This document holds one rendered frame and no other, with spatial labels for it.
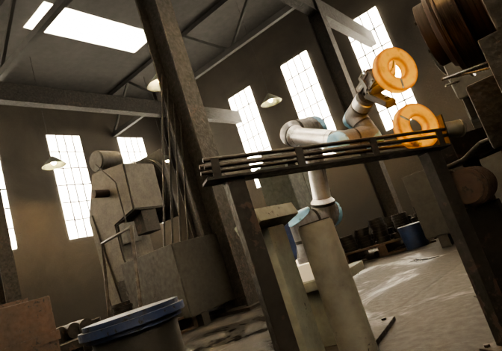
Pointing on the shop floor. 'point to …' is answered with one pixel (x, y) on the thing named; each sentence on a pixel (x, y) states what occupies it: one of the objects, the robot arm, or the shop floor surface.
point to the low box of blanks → (29, 327)
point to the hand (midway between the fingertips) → (392, 65)
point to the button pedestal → (289, 274)
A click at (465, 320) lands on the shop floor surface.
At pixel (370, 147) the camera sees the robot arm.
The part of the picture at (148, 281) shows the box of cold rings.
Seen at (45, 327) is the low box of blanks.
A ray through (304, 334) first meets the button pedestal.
